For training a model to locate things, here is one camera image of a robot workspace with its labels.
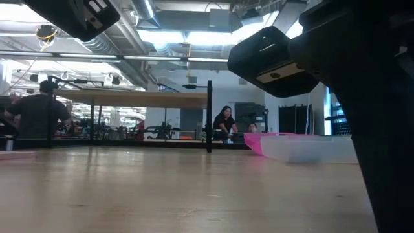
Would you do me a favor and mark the pink-lidded clear pencil case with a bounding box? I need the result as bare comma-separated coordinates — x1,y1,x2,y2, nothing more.
243,131,360,164

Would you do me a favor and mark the black perforated crate cart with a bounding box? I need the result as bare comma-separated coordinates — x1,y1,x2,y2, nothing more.
325,103,352,136

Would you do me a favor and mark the black panel screen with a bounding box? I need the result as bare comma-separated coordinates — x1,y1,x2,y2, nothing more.
278,104,314,135

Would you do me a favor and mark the black cabinet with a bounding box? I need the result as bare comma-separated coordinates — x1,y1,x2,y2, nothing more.
234,102,270,133

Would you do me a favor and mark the grey stapler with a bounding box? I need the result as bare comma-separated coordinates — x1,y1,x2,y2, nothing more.
157,77,186,94

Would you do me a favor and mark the long ceiling light bar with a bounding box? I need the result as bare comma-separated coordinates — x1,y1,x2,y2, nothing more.
0,50,229,65

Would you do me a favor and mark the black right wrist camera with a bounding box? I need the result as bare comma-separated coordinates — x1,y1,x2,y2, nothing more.
227,25,320,99

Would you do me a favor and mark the silver rectangular ceiling duct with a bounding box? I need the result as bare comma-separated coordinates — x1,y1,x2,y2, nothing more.
135,0,308,46

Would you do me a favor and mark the raised wooden shelf black frame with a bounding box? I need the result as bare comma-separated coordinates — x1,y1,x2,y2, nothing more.
46,74,213,154

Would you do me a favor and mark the silver spiral ventilation duct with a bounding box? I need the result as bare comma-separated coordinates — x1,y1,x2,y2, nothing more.
74,32,149,90

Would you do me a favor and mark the black ceiling cable reel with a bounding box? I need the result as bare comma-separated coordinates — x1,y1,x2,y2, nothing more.
35,24,59,43

